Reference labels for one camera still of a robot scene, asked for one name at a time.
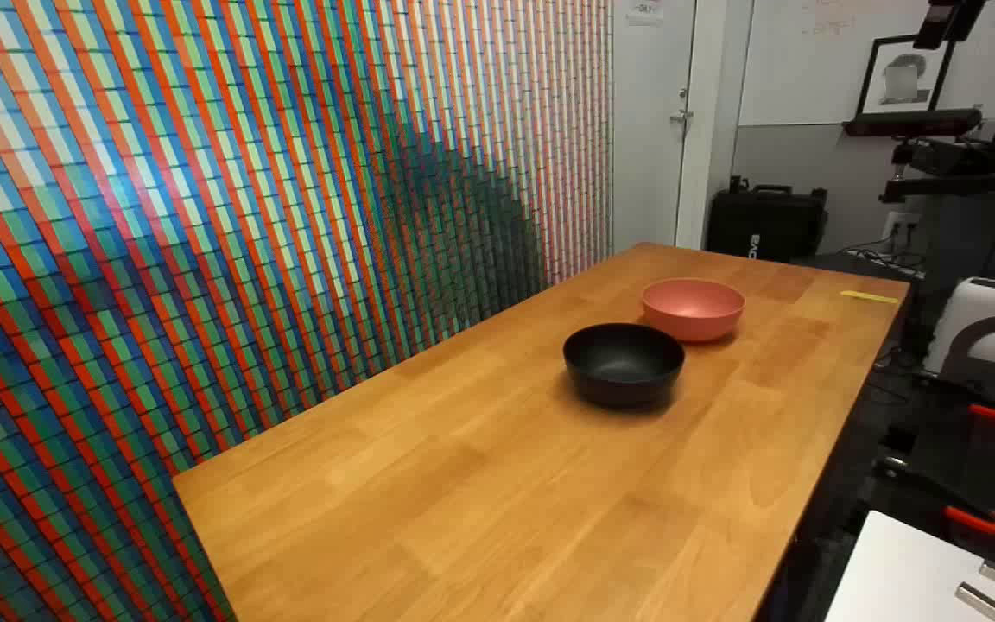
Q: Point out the white grey chair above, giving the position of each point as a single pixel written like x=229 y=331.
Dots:
x=966 y=329

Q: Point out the pink bowl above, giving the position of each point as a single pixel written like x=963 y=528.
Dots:
x=693 y=310

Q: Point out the overhead black camera mount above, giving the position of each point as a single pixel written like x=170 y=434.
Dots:
x=947 y=23

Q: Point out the black shelf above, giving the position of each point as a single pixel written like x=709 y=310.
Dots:
x=914 y=121

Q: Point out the orange-handled clamp lower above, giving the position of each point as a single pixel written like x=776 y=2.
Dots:
x=960 y=510

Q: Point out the yellow tape strip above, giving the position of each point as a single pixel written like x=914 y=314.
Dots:
x=871 y=299

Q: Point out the orange-handled clamp upper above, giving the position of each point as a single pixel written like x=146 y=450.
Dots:
x=976 y=401

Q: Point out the black hard case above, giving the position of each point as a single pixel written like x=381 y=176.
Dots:
x=764 y=221

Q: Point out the white board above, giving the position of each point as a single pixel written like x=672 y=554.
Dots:
x=907 y=573

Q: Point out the orange-handled clamp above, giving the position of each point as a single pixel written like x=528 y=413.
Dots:
x=976 y=401
x=960 y=510

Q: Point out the framed portrait picture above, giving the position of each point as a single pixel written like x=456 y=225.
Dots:
x=905 y=76

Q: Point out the black bowl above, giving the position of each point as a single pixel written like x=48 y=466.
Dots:
x=622 y=367

